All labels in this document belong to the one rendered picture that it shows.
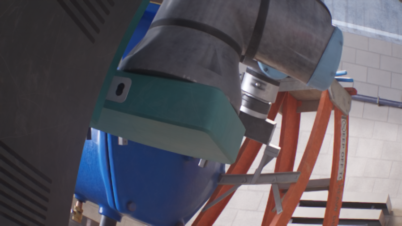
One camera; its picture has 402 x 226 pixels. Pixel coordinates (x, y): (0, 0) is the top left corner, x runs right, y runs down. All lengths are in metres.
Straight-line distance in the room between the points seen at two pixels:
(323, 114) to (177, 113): 0.96
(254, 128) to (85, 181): 0.63
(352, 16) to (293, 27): 4.73
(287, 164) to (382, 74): 3.38
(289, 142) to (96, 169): 0.71
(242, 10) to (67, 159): 0.44
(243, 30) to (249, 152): 1.07
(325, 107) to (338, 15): 4.00
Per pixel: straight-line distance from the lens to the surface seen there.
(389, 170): 4.92
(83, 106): 0.65
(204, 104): 0.85
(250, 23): 0.95
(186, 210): 1.97
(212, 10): 0.94
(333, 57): 0.98
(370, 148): 5.06
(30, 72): 0.53
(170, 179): 1.84
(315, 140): 1.73
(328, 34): 0.99
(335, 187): 1.85
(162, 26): 0.94
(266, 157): 1.47
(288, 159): 2.13
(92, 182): 1.84
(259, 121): 1.45
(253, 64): 1.31
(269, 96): 1.44
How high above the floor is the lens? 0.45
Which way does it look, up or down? 15 degrees up
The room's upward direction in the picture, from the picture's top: 19 degrees clockwise
